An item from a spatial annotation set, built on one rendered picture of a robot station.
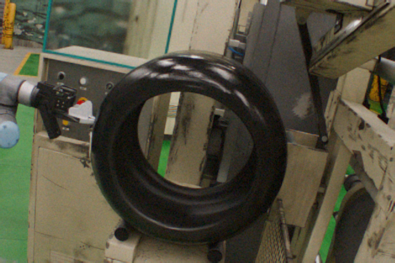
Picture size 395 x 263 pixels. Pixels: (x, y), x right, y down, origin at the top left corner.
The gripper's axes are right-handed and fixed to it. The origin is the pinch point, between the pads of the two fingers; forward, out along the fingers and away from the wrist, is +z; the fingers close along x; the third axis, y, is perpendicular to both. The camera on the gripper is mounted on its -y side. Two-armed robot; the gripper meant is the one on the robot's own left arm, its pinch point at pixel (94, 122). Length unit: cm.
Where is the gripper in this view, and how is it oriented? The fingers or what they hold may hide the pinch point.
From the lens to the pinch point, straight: 127.6
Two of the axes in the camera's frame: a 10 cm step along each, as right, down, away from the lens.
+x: 1.1, -2.8, 9.6
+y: 2.9, -9.1, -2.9
